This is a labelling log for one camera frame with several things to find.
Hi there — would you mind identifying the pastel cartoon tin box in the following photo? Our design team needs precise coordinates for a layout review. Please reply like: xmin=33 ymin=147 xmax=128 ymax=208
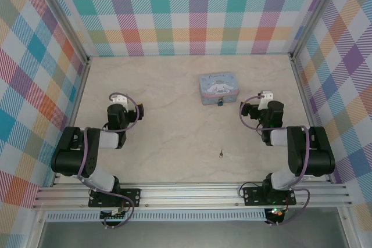
xmin=198 ymin=73 xmax=238 ymax=106

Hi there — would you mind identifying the right controller circuit board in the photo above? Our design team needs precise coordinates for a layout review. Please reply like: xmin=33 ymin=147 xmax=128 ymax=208
xmin=265 ymin=206 xmax=288 ymax=220

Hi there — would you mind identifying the controller circuit board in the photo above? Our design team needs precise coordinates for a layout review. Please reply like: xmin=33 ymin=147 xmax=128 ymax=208
xmin=265 ymin=206 xmax=288 ymax=220
xmin=99 ymin=209 xmax=129 ymax=221

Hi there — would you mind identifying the left controller circuit board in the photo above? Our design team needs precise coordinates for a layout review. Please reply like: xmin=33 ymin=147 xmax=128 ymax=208
xmin=99 ymin=209 xmax=129 ymax=221

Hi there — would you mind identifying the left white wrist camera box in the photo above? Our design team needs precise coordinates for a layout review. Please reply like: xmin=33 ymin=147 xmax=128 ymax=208
xmin=111 ymin=94 xmax=130 ymax=105

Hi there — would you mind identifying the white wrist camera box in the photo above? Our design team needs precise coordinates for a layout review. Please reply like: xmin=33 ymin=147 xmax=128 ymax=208
xmin=111 ymin=94 xmax=130 ymax=105
xmin=259 ymin=90 xmax=275 ymax=106

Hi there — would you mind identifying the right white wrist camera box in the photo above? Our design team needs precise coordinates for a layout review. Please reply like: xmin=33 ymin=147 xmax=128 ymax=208
xmin=259 ymin=90 xmax=275 ymax=106

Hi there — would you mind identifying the right aluminium side rail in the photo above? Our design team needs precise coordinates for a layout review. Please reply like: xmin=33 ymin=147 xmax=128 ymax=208
xmin=289 ymin=55 xmax=332 ymax=184

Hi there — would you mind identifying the aluminium side rail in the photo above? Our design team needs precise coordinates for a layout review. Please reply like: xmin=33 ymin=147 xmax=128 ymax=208
xmin=289 ymin=55 xmax=332 ymax=184
xmin=49 ymin=56 xmax=91 ymax=188

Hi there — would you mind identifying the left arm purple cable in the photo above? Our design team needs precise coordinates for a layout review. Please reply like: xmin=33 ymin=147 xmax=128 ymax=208
xmin=76 ymin=92 xmax=141 ymax=229

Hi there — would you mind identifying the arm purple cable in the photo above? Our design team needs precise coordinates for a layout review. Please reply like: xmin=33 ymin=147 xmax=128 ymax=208
xmin=238 ymin=93 xmax=311 ymax=227
xmin=76 ymin=92 xmax=141 ymax=229

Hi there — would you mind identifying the left aluminium side rail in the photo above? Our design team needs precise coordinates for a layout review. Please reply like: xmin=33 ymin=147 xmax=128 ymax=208
xmin=49 ymin=56 xmax=91 ymax=188

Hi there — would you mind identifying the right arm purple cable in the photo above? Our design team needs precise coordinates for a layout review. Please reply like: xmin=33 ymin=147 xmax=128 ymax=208
xmin=238 ymin=93 xmax=311 ymax=227

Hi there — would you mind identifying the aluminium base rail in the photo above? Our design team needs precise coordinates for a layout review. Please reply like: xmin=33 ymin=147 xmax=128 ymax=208
xmin=31 ymin=182 xmax=353 ymax=210

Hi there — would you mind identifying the white slotted cable duct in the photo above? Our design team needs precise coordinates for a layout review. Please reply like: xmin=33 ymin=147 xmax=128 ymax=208
xmin=45 ymin=208 xmax=267 ymax=222

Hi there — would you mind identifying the right aluminium frame post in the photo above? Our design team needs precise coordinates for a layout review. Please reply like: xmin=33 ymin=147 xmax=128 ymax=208
xmin=289 ymin=0 xmax=350 ymax=60

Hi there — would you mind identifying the aluminium frame post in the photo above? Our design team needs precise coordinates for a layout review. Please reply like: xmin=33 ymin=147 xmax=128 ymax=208
xmin=34 ymin=0 xmax=91 ymax=64
xmin=289 ymin=0 xmax=350 ymax=60

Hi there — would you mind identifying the left aluminium frame post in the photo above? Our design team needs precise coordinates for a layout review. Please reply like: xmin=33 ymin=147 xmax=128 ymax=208
xmin=34 ymin=0 xmax=91 ymax=64

